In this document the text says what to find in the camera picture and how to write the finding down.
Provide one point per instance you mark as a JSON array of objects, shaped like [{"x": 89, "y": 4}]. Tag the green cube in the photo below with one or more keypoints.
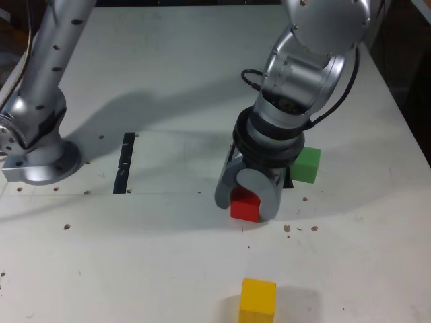
[{"x": 305, "y": 165}]

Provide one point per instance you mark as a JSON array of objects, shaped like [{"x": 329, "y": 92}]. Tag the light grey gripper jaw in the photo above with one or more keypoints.
[{"x": 259, "y": 183}]

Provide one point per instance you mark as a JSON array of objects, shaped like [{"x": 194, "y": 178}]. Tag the black tape square outline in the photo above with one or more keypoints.
[{"x": 288, "y": 181}]

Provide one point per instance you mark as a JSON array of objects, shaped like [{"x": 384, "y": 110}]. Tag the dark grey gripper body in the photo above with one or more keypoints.
[{"x": 277, "y": 173}]

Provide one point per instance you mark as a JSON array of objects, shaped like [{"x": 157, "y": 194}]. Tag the black tape strip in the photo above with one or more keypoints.
[{"x": 123, "y": 168}]

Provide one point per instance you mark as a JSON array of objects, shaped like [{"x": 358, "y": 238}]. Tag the red cube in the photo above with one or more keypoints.
[{"x": 244, "y": 208}]

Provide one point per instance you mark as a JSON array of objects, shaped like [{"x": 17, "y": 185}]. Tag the yellow cube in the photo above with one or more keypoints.
[{"x": 257, "y": 299}]

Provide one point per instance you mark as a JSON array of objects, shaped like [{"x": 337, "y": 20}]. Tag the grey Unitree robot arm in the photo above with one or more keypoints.
[{"x": 43, "y": 67}]

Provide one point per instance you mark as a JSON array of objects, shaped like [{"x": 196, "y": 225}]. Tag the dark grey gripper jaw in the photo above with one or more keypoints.
[{"x": 225, "y": 185}]

